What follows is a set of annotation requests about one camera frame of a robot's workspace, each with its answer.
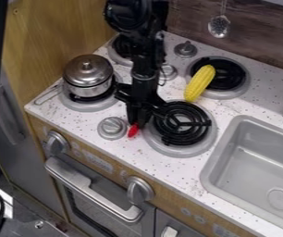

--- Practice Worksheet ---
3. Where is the silver lid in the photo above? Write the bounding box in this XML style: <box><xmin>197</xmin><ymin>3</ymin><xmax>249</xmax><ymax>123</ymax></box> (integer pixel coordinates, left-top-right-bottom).
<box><xmin>61</xmin><ymin>54</ymin><xmax>116</xmax><ymax>88</ymax></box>

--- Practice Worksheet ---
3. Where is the toy sink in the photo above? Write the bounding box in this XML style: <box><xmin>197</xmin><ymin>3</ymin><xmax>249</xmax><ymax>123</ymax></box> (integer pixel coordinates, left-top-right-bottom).
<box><xmin>199</xmin><ymin>115</ymin><xmax>283</xmax><ymax>236</ymax></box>

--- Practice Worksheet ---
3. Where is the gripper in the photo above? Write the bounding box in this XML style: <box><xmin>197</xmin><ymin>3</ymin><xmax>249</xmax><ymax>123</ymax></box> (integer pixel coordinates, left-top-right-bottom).
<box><xmin>113</xmin><ymin>72</ymin><xmax>169</xmax><ymax>128</ymax></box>

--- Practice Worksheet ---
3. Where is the silver strainer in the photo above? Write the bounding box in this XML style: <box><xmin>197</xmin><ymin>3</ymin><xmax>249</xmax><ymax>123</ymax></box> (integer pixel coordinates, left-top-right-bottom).
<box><xmin>206</xmin><ymin>0</ymin><xmax>233</xmax><ymax>40</ymax></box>

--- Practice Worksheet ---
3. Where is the silver pot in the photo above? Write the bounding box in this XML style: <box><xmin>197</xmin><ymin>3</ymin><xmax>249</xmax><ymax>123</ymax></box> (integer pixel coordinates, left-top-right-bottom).
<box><xmin>62</xmin><ymin>72</ymin><xmax>117</xmax><ymax>100</ymax></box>

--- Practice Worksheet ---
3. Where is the red toy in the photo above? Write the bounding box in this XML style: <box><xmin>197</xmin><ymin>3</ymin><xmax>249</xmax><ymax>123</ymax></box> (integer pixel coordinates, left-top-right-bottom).
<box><xmin>126</xmin><ymin>123</ymin><xmax>142</xmax><ymax>139</ymax></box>

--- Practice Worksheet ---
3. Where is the toy stove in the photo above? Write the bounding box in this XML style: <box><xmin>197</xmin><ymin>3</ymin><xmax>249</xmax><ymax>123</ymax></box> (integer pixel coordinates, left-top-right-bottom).
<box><xmin>57</xmin><ymin>32</ymin><xmax>253</xmax><ymax>159</ymax></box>

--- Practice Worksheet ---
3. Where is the yellow toy corn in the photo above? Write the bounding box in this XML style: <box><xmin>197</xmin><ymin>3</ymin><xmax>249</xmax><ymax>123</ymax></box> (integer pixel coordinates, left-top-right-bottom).
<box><xmin>182</xmin><ymin>64</ymin><xmax>217</xmax><ymax>103</ymax></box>

